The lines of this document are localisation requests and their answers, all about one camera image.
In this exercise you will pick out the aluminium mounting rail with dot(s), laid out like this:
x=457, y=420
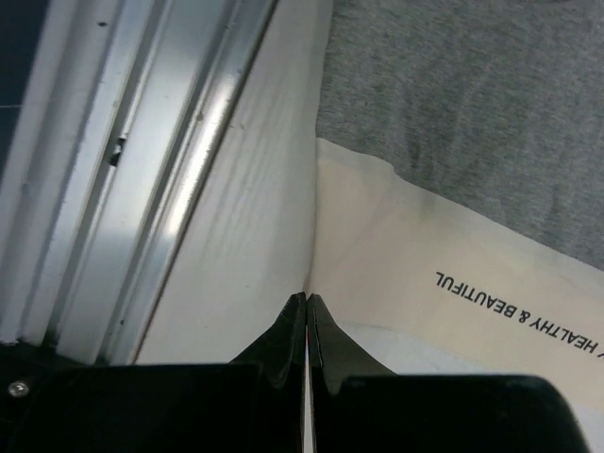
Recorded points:
x=125, y=110

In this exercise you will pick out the grey and cream underwear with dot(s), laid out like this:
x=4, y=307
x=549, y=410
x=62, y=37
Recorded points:
x=432, y=169

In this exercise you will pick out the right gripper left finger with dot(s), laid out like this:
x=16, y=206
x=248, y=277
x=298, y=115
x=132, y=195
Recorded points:
x=254, y=403

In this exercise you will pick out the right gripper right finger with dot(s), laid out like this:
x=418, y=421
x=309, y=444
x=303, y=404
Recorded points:
x=360, y=405

